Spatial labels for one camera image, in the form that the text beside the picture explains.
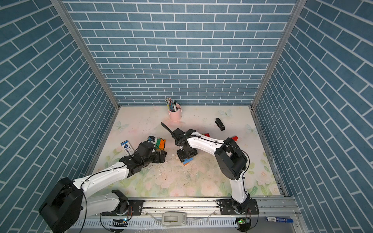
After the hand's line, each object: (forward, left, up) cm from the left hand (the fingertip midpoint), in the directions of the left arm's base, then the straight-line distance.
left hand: (164, 153), depth 87 cm
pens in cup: (+35, -2, +6) cm, 35 cm away
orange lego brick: (-4, -13, -6) cm, 15 cm away
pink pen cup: (+31, -4, -1) cm, 31 cm away
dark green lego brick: (+1, +3, +9) cm, 9 cm away
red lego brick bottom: (+14, -47, -3) cm, 49 cm away
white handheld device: (-32, -8, -4) cm, 33 cm away
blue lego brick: (-6, -14, +3) cm, 16 cm away
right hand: (-1, -13, -4) cm, 14 cm away
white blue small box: (+7, +26, -6) cm, 27 cm away
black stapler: (+26, -38, -4) cm, 46 cm away
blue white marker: (-33, -59, -3) cm, 67 cm away
